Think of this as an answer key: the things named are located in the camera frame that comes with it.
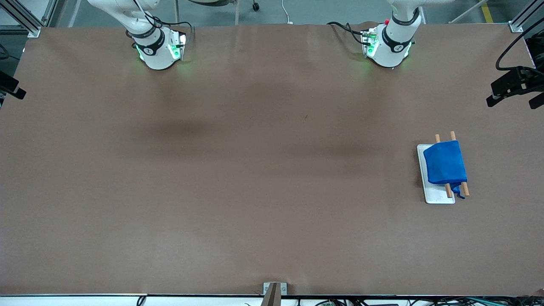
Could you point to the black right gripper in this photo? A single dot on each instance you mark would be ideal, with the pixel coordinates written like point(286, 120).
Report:
point(8, 84)

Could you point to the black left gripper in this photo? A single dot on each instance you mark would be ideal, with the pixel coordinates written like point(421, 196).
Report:
point(525, 75)

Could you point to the grey metal leg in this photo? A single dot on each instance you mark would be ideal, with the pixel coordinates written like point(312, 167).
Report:
point(236, 12)
point(177, 12)

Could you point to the blue towel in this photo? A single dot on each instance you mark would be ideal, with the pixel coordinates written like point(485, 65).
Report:
point(444, 163)

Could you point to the aluminium frame profile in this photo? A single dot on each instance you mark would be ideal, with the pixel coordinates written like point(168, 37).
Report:
point(29, 27)
point(516, 26)

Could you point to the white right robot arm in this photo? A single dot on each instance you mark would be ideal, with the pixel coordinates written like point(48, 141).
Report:
point(155, 51)

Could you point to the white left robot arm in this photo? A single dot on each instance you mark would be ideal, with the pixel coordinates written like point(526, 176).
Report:
point(391, 51)

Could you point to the brown camera post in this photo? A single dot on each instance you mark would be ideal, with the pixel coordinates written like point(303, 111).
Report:
point(272, 297)

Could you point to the silver metal bracket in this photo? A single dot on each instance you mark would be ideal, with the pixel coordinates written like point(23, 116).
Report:
point(284, 289)

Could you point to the white towel rack wooden rods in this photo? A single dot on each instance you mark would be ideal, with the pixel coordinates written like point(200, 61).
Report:
point(435, 195)

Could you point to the white floor rod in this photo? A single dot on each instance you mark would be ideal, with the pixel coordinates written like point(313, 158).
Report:
point(467, 12)

